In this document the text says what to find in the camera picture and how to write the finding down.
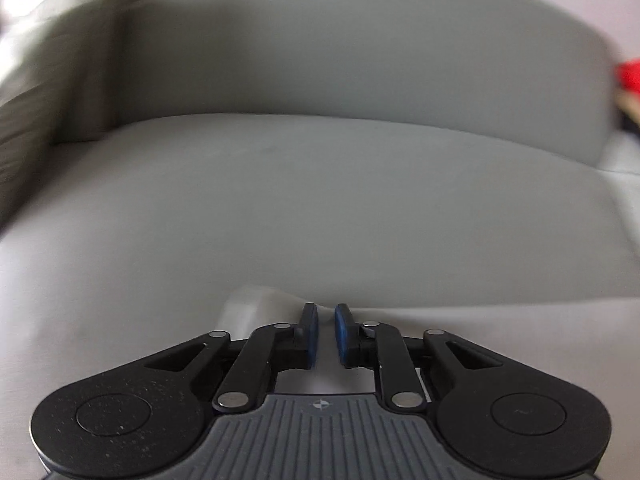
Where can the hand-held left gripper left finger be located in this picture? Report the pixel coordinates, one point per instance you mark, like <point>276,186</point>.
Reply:
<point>311,334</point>

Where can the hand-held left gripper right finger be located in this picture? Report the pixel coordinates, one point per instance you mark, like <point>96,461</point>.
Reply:
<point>342,334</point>

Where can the white t-shirt with embroidered script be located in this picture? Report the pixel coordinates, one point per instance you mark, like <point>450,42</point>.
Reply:
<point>260,307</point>

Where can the grey sofa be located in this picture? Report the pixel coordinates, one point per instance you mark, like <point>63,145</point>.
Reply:
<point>325,160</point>

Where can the grey pillow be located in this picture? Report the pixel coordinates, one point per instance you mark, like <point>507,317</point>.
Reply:
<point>622,157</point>

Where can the beige cushion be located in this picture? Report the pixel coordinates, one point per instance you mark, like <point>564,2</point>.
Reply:
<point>45,85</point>

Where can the red cloth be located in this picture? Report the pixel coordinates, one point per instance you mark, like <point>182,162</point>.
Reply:
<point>629,74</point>

